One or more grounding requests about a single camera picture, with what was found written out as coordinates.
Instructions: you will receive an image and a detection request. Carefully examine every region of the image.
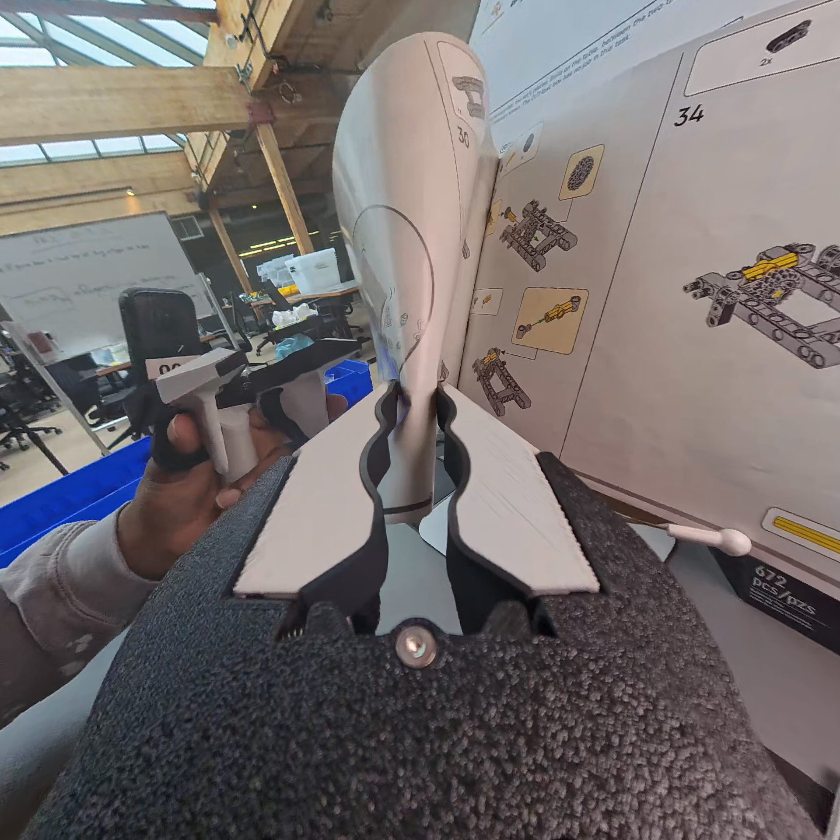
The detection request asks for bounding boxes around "white printed sheet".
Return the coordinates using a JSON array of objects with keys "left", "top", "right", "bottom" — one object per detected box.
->
[{"left": 469, "top": 0, "right": 840, "bottom": 122}]

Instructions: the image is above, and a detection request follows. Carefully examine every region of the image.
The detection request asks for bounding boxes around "metal book stand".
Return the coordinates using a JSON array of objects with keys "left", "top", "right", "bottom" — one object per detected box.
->
[{"left": 620, "top": 512, "right": 752, "bottom": 559}]

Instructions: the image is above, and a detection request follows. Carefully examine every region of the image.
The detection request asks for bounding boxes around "clear plastic storage box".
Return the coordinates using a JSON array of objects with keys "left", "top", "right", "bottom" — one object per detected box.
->
[{"left": 285, "top": 249, "right": 342, "bottom": 296}]

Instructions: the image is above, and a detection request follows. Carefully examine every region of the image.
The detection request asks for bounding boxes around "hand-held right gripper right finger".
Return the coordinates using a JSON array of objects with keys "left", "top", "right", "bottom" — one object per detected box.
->
[{"left": 433, "top": 384, "right": 601, "bottom": 621}]

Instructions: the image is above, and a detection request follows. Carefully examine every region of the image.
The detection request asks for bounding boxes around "grey desk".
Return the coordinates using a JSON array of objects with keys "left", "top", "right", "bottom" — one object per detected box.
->
[{"left": 0, "top": 512, "right": 840, "bottom": 840}]

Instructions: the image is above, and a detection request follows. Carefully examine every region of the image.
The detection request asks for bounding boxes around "building instruction booklet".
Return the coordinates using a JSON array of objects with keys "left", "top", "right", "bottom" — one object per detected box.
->
[{"left": 331, "top": 0, "right": 840, "bottom": 578}]

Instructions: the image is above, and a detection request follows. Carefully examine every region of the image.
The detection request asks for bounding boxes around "person's left forearm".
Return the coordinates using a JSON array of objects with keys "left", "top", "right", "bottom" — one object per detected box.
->
[{"left": 0, "top": 505, "right": 165, "bottom": 723}]

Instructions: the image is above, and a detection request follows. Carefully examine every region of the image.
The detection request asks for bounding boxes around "person's left hand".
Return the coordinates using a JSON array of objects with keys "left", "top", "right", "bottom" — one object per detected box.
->
[{"left": 118, "top": 395, "right": 350, "bottom": 583}]

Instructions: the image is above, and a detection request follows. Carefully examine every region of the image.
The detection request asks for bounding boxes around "wooden background table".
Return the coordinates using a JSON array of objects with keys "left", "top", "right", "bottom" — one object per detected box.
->
[{"left": 223, "top": 281, "right": 362, "bottom": 329}]

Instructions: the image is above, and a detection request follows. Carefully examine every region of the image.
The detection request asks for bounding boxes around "black toy car set box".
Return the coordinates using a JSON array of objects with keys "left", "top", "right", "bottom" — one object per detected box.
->
[{"left": 709, "top": 545, "right": 840, "bottom": 657}]

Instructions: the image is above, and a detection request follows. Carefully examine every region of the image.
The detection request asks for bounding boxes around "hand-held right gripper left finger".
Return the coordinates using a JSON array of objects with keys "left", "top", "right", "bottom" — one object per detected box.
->
[{"left": 233, "top": 381, "right": 404, "bottom": 611}]

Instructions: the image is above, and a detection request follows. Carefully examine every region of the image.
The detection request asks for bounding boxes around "large whiteboard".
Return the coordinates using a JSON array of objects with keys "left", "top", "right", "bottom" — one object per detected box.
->
[{"left": 0, "top": 210, "right": 217, "bottom": 363}]

